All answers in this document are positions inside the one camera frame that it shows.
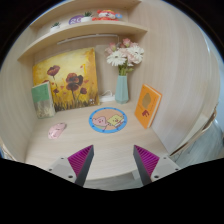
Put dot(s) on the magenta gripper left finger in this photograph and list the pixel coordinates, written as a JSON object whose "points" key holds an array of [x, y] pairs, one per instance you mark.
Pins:
{"points": [[75, 167]]}

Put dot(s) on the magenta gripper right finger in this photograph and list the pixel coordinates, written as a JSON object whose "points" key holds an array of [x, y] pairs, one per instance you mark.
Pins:
{"points": [[152, 167]]}

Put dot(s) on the pink computer mouse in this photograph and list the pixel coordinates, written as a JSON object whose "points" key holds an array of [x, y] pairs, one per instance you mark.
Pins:
{"points": [[56, 130]]}

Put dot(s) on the round cartoon mouse pad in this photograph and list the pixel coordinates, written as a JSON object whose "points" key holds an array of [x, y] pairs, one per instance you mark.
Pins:
{"points": [[107, 120]]}

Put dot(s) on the orange book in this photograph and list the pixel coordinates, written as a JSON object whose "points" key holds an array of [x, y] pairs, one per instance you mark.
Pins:
{"points": [[147, 106]]}

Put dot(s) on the white power strip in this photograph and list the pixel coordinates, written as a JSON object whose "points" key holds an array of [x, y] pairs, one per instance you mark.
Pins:
{"points": [[107, 96]]}

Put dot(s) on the teal vase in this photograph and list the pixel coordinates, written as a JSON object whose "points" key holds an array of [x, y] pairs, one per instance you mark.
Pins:
{"points": [[121, 93]]}

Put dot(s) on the green and beige book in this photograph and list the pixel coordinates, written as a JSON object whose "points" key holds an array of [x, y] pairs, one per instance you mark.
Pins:
{"points": [[43, 101]]}

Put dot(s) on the poppy flower painting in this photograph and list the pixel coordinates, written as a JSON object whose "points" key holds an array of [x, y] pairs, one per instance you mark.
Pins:
{"points": [[72, 77]]}

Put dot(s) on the pink and white flower bouquet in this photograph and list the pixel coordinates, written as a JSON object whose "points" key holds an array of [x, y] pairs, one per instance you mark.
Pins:
{"points": [[124, 55]]}

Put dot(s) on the small potted plant left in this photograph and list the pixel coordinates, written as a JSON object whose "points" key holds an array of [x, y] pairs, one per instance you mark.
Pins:
{"points": [[55, 26]]}

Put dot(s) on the small potted plant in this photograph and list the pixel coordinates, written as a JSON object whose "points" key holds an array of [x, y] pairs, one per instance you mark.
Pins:
{"points": [[87, 16], [55, 26]]}

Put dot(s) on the purple round sign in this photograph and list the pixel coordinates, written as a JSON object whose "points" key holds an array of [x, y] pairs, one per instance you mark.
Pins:
{"points": [[75, 19]]}

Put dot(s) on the small potted plant right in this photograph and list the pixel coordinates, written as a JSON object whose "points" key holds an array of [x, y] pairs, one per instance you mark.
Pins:
{"points": [[87, 16]]}

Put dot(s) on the red plush toy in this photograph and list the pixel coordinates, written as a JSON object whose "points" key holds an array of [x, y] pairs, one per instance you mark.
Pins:
{"points": [[107, 15]]}

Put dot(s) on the wooden wall shelf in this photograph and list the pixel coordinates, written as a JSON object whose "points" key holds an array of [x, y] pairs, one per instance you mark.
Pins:
{"points": [[63, 12]]}

